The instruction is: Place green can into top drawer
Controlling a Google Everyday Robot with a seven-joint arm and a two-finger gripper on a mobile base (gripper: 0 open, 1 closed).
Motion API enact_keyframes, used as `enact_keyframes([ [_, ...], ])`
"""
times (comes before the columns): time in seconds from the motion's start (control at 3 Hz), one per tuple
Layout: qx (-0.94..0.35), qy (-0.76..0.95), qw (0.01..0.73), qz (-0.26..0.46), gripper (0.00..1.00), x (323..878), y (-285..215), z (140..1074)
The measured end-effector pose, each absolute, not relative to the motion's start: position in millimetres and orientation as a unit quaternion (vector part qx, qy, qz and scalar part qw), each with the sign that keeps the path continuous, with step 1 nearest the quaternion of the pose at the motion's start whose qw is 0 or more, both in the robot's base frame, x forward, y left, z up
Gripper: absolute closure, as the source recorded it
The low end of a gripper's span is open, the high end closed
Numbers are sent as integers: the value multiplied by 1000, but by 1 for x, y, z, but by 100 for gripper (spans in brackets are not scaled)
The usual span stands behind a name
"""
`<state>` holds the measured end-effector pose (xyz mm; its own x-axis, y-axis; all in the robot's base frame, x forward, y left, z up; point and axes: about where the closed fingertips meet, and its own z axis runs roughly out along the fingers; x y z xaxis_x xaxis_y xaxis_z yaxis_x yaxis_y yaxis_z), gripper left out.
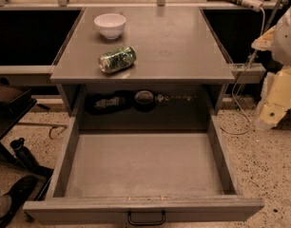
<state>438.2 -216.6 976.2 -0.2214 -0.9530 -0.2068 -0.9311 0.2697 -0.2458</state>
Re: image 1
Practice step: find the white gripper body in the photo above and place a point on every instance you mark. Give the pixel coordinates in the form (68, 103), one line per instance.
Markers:
(286, 38)

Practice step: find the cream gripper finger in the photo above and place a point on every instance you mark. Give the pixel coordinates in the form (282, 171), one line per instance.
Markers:
(264, 42)
(268, 115)

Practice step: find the green soda can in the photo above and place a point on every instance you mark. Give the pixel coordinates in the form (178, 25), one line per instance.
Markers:
(117, 59)

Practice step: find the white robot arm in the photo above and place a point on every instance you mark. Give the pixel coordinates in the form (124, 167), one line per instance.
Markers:
(281, 49)

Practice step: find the open grey top drawer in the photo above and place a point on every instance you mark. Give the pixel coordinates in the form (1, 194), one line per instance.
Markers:
(100, 178)

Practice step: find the roll of tape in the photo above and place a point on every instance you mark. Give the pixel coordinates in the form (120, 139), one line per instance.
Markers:
(144, 100)

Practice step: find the grey metal cabinet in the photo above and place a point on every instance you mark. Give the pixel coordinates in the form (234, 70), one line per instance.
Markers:
(177, 56)

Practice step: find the white ceramic bowl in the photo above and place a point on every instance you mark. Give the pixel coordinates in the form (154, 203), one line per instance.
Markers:
(110, 25)

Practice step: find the black bag under cabinet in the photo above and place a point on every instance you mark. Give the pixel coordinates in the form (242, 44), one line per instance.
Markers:
(102, 104)

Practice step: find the black side table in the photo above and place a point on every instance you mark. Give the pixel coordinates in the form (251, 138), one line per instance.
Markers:
(15, 103)

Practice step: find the black shoe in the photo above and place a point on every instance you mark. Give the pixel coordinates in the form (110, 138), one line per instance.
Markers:
(15, 198)

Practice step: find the black drawer handle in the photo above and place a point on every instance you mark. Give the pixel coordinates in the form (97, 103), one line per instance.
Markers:
(146, 219)

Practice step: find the grey crossbar rail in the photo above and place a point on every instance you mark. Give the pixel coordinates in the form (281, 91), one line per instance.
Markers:
(25, 70)

